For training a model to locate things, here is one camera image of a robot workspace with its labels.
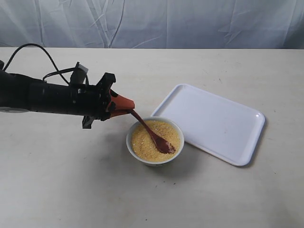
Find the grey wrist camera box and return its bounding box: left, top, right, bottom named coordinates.
left=70, top=62, right=89, bottom=86

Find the white rectangular plastic tray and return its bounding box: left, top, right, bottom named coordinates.
left=152, top=84, right=266, bottom=167

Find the grey fabric backdrop curtain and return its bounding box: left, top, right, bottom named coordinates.
left=0, top=0, right=304, bottom=49

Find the dark red wooden spoon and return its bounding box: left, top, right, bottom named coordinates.
left=128, top=109, right=176, bottom=154

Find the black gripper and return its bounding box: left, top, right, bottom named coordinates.
left=68, top=73, right=135, bottom=129

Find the white ceramic bowl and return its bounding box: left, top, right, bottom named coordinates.
left=126, top=116, right=184, bottom=166

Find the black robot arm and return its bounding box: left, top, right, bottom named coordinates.
left=0, top=63, right=135, bottom=129

